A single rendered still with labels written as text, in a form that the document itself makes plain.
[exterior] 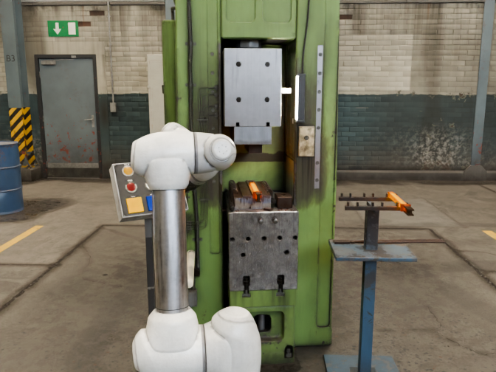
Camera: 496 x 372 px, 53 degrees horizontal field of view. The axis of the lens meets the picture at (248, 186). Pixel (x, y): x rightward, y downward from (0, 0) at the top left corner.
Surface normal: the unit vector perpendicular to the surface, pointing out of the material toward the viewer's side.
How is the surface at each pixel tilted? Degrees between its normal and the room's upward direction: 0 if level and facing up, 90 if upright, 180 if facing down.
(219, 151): 77
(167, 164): 85
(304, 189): 90
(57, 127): 90
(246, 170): 90
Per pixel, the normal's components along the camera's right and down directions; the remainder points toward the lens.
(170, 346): 0.11, -0.04
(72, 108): -0.04, 0.19
